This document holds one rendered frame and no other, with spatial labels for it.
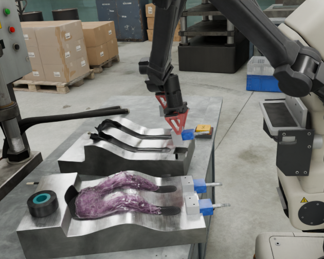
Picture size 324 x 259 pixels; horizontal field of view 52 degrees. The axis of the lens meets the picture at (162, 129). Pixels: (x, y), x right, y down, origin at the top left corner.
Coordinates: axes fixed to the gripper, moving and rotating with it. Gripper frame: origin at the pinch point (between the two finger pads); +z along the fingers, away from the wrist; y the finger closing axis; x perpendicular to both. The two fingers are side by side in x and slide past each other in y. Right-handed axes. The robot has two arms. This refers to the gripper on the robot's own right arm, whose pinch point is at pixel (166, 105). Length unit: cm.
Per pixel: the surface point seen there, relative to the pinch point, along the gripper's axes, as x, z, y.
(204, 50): -35, 62, -375
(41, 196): -20, 0, 68
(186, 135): 14.6, -0.9, 31.0
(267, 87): 55, 92, -286
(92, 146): -19.9, 1.6, 36.2
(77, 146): -33.2, 8.1, 24.7
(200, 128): 14.3, 11.8, -0.7
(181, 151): 11.2, 8.0, 26.5
